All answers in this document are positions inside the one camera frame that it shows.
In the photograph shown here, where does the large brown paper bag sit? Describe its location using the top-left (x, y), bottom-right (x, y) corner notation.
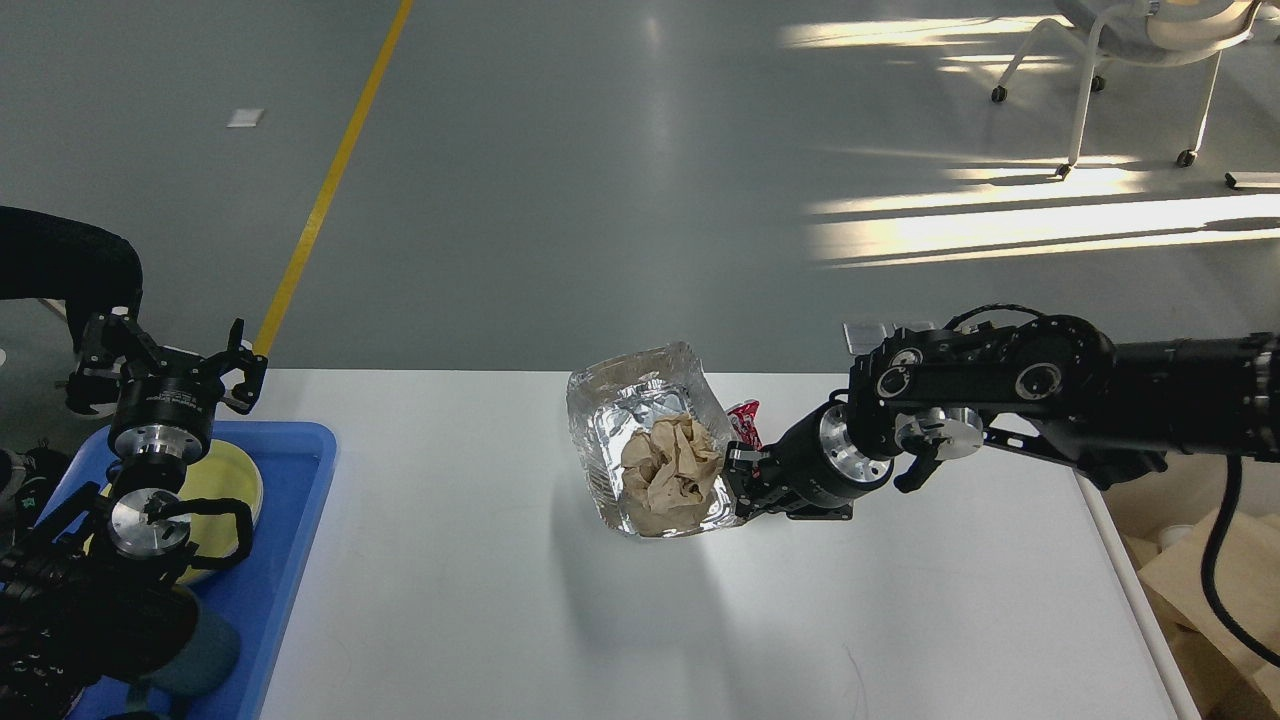
top-left (1139, 514), bottom-right (1279, 719)

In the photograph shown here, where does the crumpled brown paper in tray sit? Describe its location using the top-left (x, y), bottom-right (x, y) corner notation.
top-left (620, 413), bottom-right (722, 514)

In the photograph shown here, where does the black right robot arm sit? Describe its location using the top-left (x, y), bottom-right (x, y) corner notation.
top-left (723, 304), bottom-right (1279, 665)

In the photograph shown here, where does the white paper cup front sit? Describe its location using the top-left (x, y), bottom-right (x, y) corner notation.
top-left (1157, 524), bottom-right (1196, 553)

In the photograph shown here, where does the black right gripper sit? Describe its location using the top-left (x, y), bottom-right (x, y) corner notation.
top-left (722, 404), bottom-right (893, 521)

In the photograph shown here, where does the small grey floor plate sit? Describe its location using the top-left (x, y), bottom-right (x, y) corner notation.
top-left (844, 322), bottom-right (893, 356)

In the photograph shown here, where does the yellow plate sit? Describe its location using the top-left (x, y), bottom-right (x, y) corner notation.
top-left (84, 439), bottom-right (266, 587)

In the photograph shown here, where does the blue plastic tray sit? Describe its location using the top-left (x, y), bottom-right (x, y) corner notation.
top-left (38, 421), bottom-right (337, 719)

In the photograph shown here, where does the crushed red can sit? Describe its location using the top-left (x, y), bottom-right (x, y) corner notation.
top-left (726, 398), bottom-right (765, 451)

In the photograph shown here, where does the white rolling chair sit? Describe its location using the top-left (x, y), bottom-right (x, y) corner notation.
top-left (989, 1), bottom-right (1267, 181)

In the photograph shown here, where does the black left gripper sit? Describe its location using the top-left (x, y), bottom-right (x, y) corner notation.
top-left (65, 313), bottom-right (269, 459)

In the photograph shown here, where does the dark green mug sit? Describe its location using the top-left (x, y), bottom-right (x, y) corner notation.
top-left (119, 585), bottom-right (241, 719)

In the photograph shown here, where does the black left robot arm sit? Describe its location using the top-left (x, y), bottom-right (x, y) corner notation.
top-left (3, 307), bottom-right (268, 719)

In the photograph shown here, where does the aluminium foil tray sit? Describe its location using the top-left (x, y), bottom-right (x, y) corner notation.
top-left (566, 341), bottom-right (740, 539)

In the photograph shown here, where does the white plastic bin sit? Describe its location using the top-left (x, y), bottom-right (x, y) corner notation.
top-left (1080, 456), bottom-right (1277, 719)

